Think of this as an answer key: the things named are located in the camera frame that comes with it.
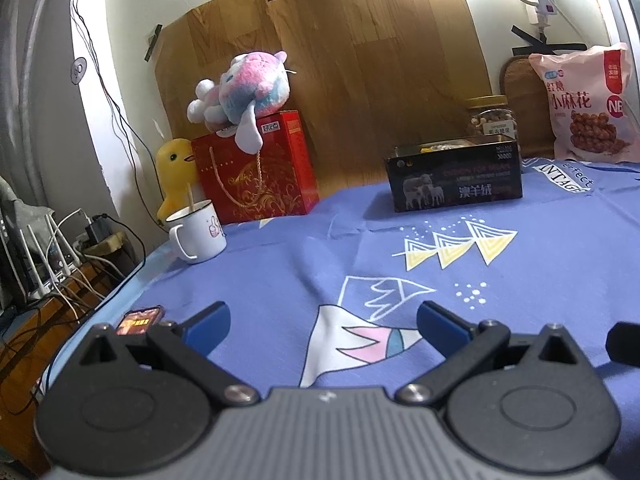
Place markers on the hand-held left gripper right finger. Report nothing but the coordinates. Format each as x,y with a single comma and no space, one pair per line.
440,322

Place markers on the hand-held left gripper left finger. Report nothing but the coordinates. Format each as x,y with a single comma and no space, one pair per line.
207,322

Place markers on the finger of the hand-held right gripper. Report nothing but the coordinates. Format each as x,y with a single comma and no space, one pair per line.
625,342

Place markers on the black rectangular tin box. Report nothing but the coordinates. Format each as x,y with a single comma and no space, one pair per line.
450,180

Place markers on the small dark red packet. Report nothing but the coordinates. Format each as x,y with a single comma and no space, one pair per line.
140,321

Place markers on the white enamel mug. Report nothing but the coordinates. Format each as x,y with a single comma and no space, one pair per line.
200,235

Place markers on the blue printed blanket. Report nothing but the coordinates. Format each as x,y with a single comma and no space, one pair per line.
300,260

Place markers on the wooden stick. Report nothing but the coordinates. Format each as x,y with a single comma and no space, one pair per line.
190,195

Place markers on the black power adapter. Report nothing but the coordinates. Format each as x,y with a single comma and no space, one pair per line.
100,227

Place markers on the yellow duck toy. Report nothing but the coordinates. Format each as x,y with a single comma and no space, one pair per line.
175,170

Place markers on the wooden side table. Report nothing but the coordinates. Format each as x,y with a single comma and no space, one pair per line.
45,340

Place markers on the red gift box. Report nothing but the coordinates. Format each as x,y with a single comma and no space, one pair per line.
280,175

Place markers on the white wifi router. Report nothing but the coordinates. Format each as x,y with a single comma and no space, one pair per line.
35,260

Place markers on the clear nut jar gold lid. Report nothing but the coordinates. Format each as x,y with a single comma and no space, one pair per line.
492,120

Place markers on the brown wooden board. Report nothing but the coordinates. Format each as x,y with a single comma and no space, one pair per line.
520,105

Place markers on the pink blue plush toy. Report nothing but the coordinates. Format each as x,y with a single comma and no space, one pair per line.
250,90

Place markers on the pink snack bag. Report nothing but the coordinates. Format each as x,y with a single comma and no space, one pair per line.
590,105

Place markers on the grey curtain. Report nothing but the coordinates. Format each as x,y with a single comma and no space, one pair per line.
45,85

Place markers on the black crossed tape strips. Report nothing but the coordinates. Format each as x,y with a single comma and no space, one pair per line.
545,42

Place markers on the wood grain wall panel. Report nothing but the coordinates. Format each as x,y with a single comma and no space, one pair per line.
350,85

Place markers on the round wall hook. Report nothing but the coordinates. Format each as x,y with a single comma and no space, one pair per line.
76,70

